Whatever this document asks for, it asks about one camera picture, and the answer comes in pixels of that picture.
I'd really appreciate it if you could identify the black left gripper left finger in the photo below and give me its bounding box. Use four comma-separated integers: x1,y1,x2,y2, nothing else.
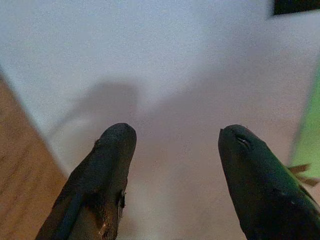
34,121,138,240

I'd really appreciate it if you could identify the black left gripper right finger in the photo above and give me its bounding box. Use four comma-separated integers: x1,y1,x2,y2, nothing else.
217,123,320,240

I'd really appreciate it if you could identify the black hanging bag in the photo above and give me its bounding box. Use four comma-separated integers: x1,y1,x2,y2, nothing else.
273,0,320,16

